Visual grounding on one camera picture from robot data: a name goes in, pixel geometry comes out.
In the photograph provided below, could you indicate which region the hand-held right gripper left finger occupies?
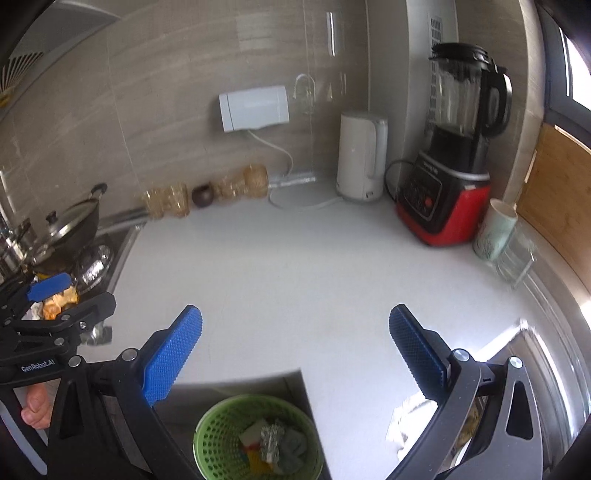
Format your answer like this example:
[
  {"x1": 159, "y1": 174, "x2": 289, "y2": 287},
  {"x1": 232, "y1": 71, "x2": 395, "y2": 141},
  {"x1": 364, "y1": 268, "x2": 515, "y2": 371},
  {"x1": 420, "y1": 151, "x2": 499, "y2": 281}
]
[{"x1": 46, "y1": 305, "x2": 204, "y2": 480}]

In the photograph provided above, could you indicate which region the range hood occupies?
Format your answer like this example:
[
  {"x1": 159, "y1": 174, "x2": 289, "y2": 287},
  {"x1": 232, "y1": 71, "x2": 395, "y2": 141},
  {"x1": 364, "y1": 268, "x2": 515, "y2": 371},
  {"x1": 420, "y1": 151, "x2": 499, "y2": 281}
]
[{"x1": 0, "y1": 0, "x2": 123, "y2": 109}]

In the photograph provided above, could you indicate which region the wooden cutting board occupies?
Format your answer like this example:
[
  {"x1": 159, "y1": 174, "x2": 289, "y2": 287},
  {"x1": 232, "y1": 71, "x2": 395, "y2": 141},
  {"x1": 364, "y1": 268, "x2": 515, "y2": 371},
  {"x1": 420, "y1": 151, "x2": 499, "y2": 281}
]
[{"x1": 515, "y1": 124, "x2": 591, "y2": 296}]

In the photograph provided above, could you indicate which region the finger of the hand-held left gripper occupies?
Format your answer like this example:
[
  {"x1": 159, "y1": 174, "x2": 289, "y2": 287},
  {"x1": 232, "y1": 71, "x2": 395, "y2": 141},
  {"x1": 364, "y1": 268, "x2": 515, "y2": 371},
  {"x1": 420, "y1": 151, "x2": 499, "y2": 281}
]
[
  {"x1": 0, "y1": 292, "x2": 116, "y2": 344},
  {"x1": 0, "y1": 272, "x2": 72, "y2": 315}
]

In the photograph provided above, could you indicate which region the white wall socket box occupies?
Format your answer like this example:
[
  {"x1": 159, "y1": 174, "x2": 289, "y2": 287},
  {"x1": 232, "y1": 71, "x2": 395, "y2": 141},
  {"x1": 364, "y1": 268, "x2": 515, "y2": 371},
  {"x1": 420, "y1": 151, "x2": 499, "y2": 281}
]
[{"x1": 218, "y1": 85, "x2": 291, "y2": 133}]

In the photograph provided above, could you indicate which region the pale printed cup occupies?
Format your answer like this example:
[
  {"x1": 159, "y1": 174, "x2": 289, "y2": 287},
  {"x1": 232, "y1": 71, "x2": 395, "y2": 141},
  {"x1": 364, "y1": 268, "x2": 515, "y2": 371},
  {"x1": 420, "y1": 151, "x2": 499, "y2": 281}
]
[{"x1": 472, "y1": 198, "x2": 519, "y2": 261}]

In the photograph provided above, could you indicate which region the clear glass jar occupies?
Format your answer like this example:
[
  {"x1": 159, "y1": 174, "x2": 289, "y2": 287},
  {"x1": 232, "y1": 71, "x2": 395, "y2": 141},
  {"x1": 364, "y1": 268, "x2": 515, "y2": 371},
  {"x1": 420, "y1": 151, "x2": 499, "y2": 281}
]
[{"x1": 496, "y1": 228, "x2": 539, "y2": 284}]

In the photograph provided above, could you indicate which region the person's left hand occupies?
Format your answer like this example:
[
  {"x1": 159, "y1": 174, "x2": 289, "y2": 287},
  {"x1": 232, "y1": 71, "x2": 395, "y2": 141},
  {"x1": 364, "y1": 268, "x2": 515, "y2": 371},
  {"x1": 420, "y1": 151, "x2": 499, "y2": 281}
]
[{"x1": 21, "y1": 383, "x2": 52, "y2": 430}]

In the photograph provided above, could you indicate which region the black and red blender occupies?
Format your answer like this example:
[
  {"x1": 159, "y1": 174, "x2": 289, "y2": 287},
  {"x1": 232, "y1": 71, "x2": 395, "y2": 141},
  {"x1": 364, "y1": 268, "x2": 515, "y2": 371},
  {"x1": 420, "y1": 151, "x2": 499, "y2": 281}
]
[{"x1": 394, "y1": 42, "x2": 513, "y2": 247}]

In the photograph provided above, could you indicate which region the pale blue plastic wrapper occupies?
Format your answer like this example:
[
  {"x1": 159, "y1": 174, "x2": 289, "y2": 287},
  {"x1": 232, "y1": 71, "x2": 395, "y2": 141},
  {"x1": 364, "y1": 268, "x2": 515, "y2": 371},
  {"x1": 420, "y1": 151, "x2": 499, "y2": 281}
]
[{"x1": 279, "y1": 427, "x2": 308, "y2": 474}]

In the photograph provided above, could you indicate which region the white power cable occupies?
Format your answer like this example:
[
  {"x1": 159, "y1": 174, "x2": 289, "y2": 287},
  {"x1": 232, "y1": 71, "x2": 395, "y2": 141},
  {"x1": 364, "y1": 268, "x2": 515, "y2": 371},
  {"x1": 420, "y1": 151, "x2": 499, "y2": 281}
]
[{"x1": 247, "y1": 129, "x2": 345, "y2": 210}]

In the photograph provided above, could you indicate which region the ribbed amber glass cup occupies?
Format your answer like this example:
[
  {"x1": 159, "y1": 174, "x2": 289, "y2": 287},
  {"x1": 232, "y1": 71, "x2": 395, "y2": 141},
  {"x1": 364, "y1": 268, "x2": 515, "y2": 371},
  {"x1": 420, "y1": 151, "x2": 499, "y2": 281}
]
[{"x1": 243, "y1": 164, "x2": 269, "y2": 198}]

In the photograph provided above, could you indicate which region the silver foil blister pack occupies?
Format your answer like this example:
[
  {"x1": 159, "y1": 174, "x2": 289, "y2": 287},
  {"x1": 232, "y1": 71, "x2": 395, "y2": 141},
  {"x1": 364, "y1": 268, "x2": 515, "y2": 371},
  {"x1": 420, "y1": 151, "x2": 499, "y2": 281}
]
[{"x1": 261, "y1": 422, "x2": 287, "y2": 462}]

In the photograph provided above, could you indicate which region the foil-lined stove burner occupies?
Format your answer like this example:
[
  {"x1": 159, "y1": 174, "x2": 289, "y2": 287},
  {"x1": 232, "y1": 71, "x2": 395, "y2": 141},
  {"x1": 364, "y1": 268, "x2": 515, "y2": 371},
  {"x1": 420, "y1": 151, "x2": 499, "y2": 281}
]
[{"x1": 74, "y1": 242, "x2": 114, "y2": 291}]

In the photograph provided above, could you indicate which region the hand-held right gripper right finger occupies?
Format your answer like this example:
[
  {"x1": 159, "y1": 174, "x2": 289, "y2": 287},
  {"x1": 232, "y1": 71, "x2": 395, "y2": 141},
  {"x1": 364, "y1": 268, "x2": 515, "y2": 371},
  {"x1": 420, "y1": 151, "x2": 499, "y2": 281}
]
[{"x1": 389, "y1": 304, "x2": 546, "y2": 480}]

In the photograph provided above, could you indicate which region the green plastic waste basket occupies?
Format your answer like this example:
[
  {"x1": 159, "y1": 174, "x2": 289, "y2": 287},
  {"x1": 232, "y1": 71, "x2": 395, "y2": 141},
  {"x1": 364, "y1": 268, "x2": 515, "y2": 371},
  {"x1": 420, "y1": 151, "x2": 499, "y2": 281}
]
[{"x1": 193, "y1": 394, "x2": 324, "y2": 480}]

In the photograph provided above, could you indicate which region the stainless steel pot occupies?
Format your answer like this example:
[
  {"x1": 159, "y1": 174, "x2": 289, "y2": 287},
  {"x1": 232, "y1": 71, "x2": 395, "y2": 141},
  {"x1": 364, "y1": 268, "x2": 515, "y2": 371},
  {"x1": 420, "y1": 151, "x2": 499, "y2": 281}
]
[{"x1": 0, "y1": 217, "x2": 35, "y2": 278}]

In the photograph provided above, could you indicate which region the black blender cable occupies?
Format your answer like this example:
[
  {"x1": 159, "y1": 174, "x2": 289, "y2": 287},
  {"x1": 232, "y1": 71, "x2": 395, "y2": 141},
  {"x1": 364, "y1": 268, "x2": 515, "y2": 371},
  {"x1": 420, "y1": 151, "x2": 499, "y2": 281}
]
[{"x1": 383, "y1": 159, "x2": 419, "y2": 204}]

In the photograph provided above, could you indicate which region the yellow tangerine peel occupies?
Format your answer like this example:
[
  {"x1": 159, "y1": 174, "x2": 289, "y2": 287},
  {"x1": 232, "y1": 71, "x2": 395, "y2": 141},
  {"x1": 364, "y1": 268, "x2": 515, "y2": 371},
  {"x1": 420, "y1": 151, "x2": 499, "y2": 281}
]
[{"x1": 53, "y1": 286, "x2": 79, "y2": 310}]

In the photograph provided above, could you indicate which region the glass wok lid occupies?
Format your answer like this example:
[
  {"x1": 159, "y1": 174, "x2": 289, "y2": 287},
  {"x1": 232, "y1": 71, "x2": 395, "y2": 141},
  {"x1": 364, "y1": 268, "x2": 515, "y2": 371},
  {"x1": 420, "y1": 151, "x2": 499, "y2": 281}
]
[{"x1": 34, "y1": 198, "x2": 100, "y2": 259}]

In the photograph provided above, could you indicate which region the white foam block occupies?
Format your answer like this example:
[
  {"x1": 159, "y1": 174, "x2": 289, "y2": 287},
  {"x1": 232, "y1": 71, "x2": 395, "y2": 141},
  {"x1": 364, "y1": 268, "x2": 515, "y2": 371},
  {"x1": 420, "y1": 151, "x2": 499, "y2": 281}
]
[{"x1": 241, "y1": 421, "x2": 265, "y2": 448}]

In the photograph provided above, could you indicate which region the black gas stove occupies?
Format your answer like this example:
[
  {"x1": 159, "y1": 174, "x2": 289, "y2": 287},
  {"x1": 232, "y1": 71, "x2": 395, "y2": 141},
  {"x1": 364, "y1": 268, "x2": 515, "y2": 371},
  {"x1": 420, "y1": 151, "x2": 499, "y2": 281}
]
[{"x1": 0, "y1": 226, "x2": 139, "y2": 352}]

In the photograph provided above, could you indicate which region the white electric kettle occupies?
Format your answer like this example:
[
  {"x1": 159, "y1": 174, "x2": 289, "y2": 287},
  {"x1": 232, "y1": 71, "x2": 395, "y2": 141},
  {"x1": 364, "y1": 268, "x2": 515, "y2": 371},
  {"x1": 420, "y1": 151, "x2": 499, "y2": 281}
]
[{"x1": 336, "y1": 111, "x2": 389, "y2": 204}]

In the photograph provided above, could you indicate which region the black wok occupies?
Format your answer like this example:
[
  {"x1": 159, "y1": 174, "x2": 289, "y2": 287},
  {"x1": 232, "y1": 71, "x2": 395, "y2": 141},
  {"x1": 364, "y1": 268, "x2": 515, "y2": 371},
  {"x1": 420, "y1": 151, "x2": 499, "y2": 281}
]
[{"x1": 32, "y1": 184, "x2": 108, "y2": 273}]

